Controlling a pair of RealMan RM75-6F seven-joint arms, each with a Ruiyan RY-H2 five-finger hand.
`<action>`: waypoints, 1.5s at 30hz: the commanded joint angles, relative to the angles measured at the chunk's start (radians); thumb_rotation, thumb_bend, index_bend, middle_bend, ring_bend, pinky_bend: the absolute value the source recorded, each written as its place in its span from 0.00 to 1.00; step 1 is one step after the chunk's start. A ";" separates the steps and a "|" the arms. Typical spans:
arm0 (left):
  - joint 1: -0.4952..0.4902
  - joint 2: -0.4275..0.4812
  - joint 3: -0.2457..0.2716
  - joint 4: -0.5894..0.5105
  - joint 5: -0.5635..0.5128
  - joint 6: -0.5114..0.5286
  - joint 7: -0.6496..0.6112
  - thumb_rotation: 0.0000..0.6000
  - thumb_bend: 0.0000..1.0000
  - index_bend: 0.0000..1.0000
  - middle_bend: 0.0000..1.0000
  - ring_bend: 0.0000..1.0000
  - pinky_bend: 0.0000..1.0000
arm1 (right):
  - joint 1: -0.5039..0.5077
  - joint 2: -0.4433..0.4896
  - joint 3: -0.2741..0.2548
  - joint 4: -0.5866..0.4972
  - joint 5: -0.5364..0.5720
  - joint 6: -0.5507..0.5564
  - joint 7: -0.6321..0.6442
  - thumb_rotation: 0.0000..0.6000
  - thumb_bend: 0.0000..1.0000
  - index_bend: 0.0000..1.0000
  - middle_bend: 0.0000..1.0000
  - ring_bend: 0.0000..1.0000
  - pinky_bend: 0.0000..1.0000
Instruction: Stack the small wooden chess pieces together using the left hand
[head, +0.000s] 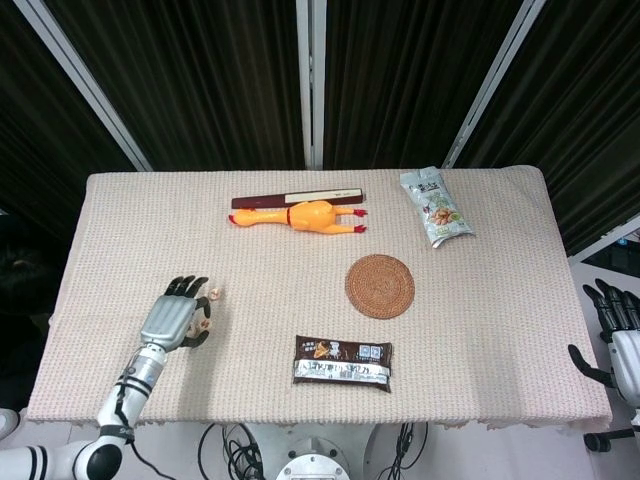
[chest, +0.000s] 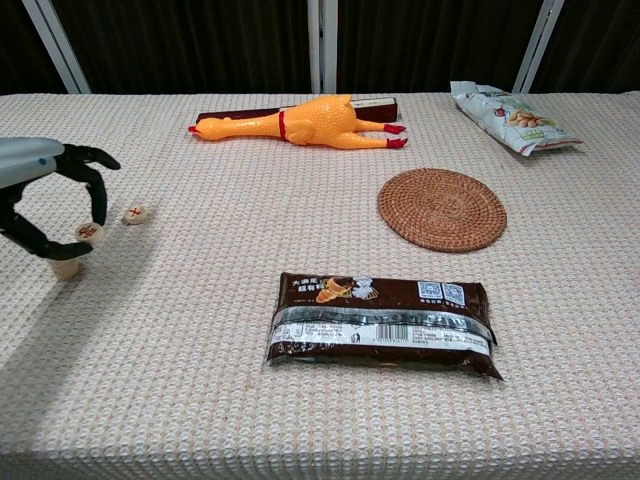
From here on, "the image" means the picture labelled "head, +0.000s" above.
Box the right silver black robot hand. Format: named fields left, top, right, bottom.
left=567, top=278, right=640, bottom=409

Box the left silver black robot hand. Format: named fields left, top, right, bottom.
left=139, top=274, right=213, bottom=351

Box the round woven rattan coaster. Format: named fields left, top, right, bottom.
left=345, top=253, right=416, bottom=320

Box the black caster wheel base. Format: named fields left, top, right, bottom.
left=583, top=427, right=640, bottom=454

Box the beige woven tablecloth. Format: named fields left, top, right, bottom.
left=24, top=164, right=615, bottom=432

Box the person in black clothes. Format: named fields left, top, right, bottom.
left=0, top=244, right=56, bottom=401

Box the long dark red box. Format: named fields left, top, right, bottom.
left=231, top=187, right=366, bottom=210

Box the yellow rubber chicken toy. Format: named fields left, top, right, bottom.
left=228, top=200, right=370, bottom=237

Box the brown snack package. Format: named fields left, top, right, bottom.
left=292, top=334, right=394, bottom=394

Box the white robot torso with flange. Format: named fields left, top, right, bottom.
left=247, top=423, right=384, bottom=480

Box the black curtain panel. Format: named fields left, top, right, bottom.
left=0, top=0, right=139, bottom=241
left=457, top=0, right=640, bottom=256
left=42, top=0, right=306, bottom=171
left=323, top=0, right=526, bottom=170

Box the silver nut snack bag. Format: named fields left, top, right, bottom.
left=399, top=166, right=475, bottom=250

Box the white metal frame post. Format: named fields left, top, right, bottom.
left=568, top=216, right=640, bottom=265
left=294, top=0, right=327, bottom=170
left=441, top=0, right=547, bottom=170
left=10, top=0, right=153, bottom=172

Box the black cable bundle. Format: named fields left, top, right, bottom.
left=198, top=422, right=266, bottom=480
left=392, top=422, right=429, bottom=480

